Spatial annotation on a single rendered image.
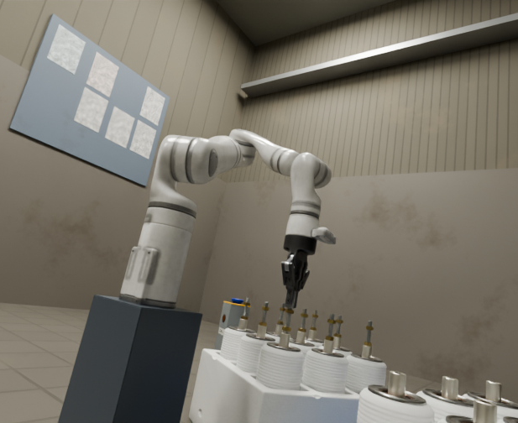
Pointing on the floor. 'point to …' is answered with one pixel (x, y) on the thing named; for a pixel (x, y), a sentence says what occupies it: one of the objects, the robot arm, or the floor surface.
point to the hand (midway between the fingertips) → (291, 299)
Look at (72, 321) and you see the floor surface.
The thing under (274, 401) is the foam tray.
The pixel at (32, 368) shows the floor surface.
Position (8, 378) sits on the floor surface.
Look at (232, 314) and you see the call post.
